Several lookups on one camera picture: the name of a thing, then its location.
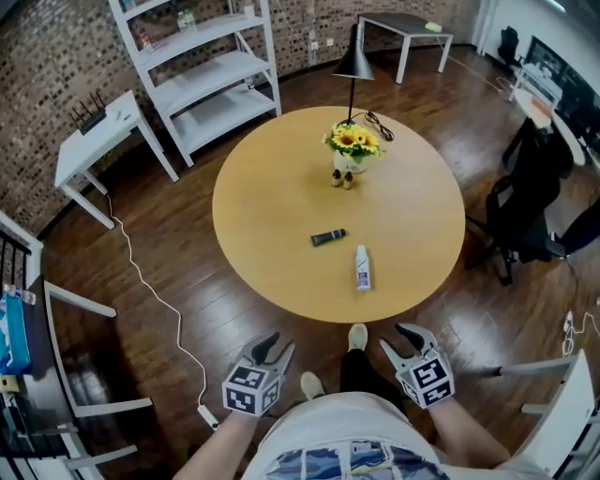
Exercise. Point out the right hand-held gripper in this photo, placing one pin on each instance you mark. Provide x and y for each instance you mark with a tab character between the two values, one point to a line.
429	382

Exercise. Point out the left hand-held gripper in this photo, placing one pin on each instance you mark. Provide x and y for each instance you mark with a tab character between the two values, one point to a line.
248	389

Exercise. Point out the white tube with purple label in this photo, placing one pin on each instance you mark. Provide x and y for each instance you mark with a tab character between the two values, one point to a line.
363	274

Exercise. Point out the black cosmetic tube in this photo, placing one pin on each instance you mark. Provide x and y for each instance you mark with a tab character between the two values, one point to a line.
328	237

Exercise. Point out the small amber bottle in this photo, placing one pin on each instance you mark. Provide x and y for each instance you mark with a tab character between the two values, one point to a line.
349	181
336	180

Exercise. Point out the person's right forearm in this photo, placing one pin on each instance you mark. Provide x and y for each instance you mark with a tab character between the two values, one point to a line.
469	436

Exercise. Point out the person's left forearm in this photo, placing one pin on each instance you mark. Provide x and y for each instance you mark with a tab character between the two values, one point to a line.
215	450

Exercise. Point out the person's right beige shoe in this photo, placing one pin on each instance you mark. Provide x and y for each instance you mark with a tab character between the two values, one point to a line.
358	337

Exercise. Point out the person's beige shoe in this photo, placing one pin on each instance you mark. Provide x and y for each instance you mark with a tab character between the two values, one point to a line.
311	385
358	337

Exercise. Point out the person's left beige shoe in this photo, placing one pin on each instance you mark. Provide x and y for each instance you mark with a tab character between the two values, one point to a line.
311	385

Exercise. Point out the person's black trousers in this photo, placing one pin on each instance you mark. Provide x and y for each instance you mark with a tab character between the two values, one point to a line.
358	375

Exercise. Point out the person's printed beige shirt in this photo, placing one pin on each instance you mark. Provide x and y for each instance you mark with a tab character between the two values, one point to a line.
337	426

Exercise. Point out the sunflower bouquet in white pot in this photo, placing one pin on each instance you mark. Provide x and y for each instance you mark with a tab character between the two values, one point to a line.
351	145

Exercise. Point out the clear water bottle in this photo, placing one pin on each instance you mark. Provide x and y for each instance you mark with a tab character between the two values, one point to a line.
21	294

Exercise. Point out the blue tissue box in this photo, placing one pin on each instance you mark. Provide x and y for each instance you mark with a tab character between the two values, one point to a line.
14	335

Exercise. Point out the small yellow box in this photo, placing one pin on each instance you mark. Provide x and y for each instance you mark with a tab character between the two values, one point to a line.
8	383

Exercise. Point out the white side table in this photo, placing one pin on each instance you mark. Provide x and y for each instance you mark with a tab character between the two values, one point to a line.
98	145

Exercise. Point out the round white table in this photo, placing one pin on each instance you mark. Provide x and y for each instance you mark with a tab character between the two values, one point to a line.
539	110

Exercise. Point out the white shelf unit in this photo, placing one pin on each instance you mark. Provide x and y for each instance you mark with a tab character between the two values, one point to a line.
206	89

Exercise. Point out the black railing with white top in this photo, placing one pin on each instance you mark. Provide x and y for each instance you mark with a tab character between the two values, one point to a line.
19	229

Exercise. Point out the black desk lamp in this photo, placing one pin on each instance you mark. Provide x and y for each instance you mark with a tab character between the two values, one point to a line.
354	65

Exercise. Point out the black router with antennas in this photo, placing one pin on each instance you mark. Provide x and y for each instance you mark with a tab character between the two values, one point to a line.
91	122

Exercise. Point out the white monitor desk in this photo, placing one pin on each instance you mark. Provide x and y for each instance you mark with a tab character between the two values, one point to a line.
534	77

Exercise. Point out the black monitor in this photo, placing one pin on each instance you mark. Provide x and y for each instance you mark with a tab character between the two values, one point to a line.
567	79

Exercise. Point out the black swivel chair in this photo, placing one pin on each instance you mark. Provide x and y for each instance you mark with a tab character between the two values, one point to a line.
510	47

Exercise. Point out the yellow green box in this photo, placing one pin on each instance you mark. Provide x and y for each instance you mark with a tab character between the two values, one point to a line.
433	27

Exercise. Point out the dark top white table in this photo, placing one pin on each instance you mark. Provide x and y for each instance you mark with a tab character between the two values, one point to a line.
403	23

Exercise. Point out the bottle with red label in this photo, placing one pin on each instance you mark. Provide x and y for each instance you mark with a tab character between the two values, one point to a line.
144	40

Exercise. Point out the clear bottle green label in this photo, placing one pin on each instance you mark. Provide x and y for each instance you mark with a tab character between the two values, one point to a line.
182	21
190	19

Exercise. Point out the small clear bottle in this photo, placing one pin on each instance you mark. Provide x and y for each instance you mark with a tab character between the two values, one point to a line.
248	7

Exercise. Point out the dark desk with white frame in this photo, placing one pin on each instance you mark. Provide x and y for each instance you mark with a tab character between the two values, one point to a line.
44	356

